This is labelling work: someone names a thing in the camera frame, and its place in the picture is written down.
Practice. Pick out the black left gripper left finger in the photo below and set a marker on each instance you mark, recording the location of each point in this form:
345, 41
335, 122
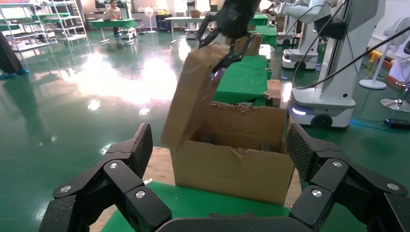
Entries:
121, 179

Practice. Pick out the chrome stool base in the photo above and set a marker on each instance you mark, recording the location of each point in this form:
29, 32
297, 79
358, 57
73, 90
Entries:
397, 104

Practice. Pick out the white long table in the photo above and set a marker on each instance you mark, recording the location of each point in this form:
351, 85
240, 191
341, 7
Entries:
192, 18

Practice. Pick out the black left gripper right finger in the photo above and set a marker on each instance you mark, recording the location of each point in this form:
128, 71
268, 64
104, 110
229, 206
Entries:
333, 179

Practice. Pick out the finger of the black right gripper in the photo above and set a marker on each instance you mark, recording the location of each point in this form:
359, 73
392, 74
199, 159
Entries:
201, 38
240, 56

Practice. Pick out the seated person in tan shirt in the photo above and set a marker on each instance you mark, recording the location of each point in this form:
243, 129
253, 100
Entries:
114, 13

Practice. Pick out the black power adapter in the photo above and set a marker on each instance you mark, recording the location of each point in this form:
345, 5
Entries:
397, 124

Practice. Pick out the white metal shelving rack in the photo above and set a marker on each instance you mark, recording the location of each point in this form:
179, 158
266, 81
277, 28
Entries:
72, 36
9, 27

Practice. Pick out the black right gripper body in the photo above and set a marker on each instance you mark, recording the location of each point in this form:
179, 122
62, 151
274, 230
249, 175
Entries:
237, 17

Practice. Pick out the white wheeled robot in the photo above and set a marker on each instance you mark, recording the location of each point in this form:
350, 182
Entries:
304, 41
330, 93

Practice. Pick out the white standing fan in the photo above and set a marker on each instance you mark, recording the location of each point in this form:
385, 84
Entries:
373, 84
149, 12

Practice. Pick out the large open cardboard carton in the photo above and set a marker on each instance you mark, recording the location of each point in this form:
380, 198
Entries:
230, 173

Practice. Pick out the person with blue shoe covers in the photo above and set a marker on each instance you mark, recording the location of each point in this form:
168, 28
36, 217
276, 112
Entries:
8, 57

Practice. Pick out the brown cardboard box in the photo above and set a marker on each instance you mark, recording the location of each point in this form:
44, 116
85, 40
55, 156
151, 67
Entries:
254, 48
195, 14

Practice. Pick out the green table cloth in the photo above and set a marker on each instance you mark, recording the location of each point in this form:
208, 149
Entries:
266, 35
259, 20
192, 205
243, 80
113, 23

